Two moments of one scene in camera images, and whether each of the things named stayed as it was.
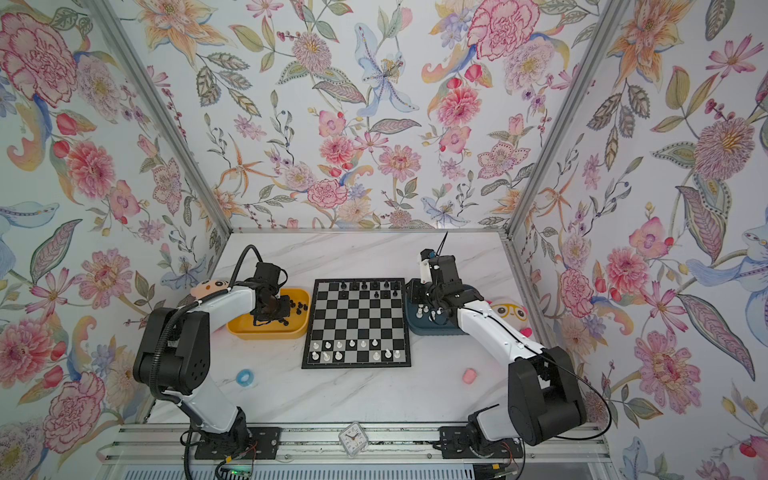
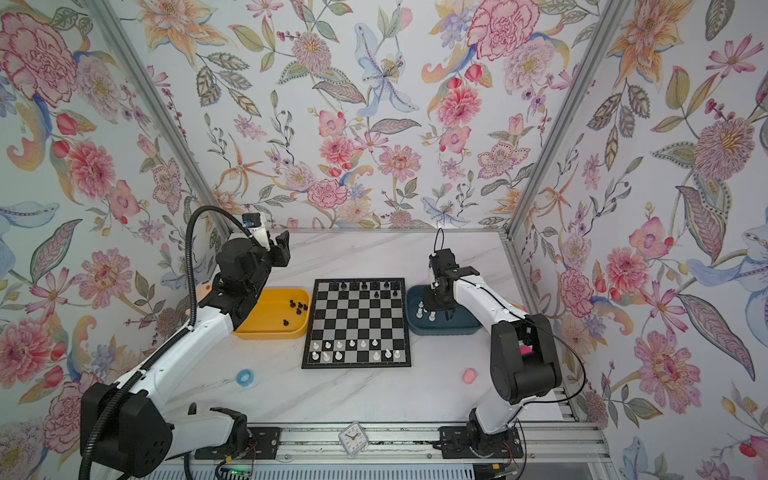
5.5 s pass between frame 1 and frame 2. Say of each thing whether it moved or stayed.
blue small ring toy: stayed
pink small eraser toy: stayed
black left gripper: moved
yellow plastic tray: stayed
